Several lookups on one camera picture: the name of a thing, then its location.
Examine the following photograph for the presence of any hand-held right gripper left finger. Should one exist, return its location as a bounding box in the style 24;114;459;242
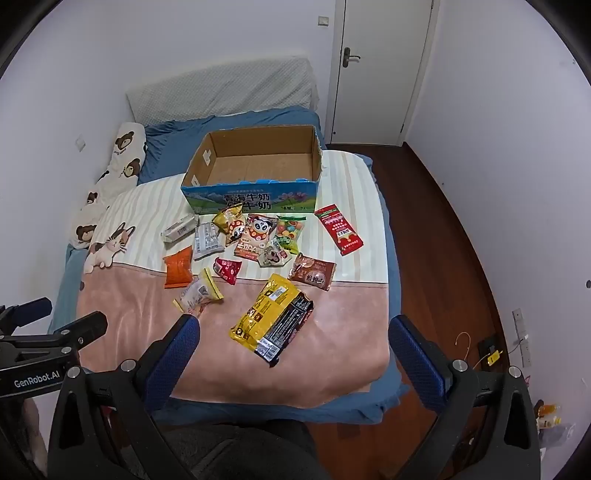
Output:
47;314;201;480

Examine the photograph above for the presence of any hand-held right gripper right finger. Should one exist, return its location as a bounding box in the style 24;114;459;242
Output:
388;315;541;480

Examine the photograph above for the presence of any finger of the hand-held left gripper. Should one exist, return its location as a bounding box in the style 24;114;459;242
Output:
0;298;52;335
28;311;108;356

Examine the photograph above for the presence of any small red snack packet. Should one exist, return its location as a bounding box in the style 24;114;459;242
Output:
212;257;244;284

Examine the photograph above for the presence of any large yellow black packet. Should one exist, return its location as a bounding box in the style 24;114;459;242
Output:
230;273;315;367

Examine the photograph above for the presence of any grey snack packet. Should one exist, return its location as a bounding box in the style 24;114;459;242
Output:
191;223;225;261

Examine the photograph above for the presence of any silver white snack packet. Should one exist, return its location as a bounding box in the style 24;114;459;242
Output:
161;215;200;244

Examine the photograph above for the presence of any red mushroom print packet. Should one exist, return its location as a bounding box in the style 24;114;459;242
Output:
224;218;250;247

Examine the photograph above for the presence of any small cartoon face packet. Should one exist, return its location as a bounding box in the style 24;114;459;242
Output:
257;244;289;267

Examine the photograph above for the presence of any orange cartoon snack packet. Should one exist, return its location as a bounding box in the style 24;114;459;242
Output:
234;213;278;261

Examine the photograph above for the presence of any brown snack packet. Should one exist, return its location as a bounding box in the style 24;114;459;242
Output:
288;254;337;291

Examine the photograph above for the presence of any colourful candy bag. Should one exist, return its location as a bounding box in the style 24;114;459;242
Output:
272;215;303;259

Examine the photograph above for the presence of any cardboard box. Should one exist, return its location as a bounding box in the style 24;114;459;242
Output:
181;124;324;214

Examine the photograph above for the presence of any person's left forearm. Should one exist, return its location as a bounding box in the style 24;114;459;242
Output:
18;397;49;478

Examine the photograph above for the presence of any clear yellow-edged pastry packet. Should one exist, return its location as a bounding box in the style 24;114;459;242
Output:
173;268;225;318

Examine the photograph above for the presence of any cat print blanket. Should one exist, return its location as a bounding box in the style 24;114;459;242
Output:
76;150;393;409

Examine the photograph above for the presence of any yellow snack packet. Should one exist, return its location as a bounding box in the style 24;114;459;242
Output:
211;206;245;236

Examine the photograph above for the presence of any person's dark clothing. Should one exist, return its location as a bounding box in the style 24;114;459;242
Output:
157;418;324;480

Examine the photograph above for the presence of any long red snack packet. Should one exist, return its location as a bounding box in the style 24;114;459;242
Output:
315;204;364;256

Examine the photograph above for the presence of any bear print pillow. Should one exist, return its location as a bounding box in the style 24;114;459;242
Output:
69;122;148;250

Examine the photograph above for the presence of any blue bed sheet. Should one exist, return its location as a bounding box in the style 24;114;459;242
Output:
48;106;411;425

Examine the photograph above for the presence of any white quilted pillow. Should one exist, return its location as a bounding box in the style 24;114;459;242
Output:
126;56;320;127

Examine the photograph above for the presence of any white door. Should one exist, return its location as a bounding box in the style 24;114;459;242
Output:
330;0;439;146

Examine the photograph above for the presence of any black wall socket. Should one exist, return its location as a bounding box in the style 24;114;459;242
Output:
478;337;502;365

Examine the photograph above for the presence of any white wall outlet strip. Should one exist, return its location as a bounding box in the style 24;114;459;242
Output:
512;308;532;367

